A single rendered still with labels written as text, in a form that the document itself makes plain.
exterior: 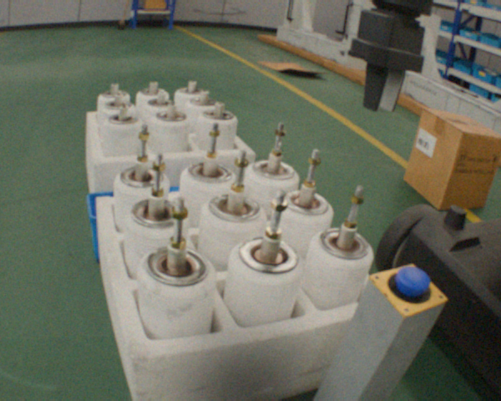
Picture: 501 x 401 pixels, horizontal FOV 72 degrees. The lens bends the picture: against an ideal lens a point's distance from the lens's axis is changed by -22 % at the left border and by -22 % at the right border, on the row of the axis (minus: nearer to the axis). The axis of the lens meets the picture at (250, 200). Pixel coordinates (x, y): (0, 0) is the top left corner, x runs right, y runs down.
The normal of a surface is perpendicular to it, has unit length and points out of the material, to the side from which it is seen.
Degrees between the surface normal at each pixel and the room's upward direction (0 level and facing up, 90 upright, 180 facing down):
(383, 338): 90
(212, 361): 90
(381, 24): 90
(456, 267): 46
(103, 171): 90
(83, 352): 0
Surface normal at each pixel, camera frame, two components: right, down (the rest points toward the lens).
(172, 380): 0.38, 0.48
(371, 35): -0.80, 0.18
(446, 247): -0.55, -0.58
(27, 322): 0.14, -0.87
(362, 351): -0.91, 0.07
